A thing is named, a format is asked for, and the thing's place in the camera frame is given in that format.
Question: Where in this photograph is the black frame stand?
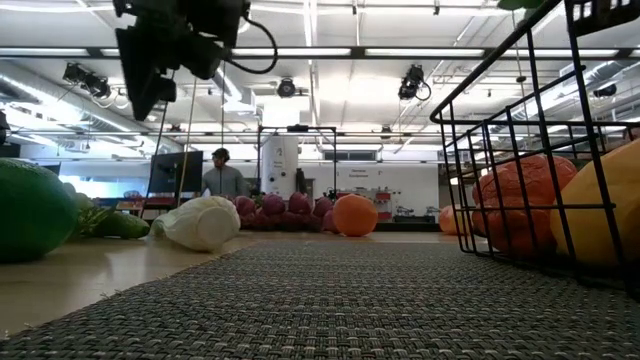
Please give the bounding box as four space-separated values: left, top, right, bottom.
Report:
257 124 338 201

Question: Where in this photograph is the white bok choy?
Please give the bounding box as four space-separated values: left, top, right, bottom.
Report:
149 195 243 253

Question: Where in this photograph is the black ceiling lamp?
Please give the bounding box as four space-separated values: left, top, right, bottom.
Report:
62 62 112 99

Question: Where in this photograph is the red yellow mango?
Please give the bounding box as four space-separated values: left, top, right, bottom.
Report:
438 204 472 236

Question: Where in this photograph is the black monitor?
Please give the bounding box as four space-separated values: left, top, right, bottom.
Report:
148 150 205 195

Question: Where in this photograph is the green grape bunch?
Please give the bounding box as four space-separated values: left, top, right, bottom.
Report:
62 182 97 236

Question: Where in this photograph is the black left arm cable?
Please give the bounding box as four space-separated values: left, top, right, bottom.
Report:
224 14 279 76

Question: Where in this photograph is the red parts shelf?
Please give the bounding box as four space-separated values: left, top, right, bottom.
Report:
374 191 392 222

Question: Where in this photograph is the purple grape bunch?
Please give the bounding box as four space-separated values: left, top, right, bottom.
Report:
233 192 341 234

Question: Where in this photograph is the round black spotlight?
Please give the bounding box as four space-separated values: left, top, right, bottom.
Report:
276 77 297 99

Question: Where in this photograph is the yellow squash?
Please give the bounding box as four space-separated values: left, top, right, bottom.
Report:
549 138 640 269

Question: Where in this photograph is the green zucchini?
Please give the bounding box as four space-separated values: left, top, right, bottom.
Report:
92 209 151 240

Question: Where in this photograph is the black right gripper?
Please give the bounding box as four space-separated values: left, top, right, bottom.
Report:
565 0 640 37

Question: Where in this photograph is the grey woven placemat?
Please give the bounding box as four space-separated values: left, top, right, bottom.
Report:
0 238 640 360

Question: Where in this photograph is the dark green cucumber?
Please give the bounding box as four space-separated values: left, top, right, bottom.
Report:
497 0 546 11

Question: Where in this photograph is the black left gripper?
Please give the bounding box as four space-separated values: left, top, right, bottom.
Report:
113 0 251 121

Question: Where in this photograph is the green avocado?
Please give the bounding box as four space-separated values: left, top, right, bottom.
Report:
0 157 80 265

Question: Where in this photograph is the black wire basket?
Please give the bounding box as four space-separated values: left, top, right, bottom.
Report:
429 0 640 301

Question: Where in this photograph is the black metal rig frame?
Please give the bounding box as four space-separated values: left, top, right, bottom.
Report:
0 46 640 62

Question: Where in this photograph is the person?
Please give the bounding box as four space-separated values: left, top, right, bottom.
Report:
201 147 251 199

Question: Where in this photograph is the small orange pepper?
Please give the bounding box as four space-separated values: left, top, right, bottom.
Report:
470 153 579 256

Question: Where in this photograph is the white cylindrical tank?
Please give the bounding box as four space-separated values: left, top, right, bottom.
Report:
260 135 300 201

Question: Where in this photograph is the orange fruit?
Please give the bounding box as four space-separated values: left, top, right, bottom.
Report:
332 193 380 238

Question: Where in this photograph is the black overhead camera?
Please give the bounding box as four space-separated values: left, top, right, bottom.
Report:
398 63 432 102

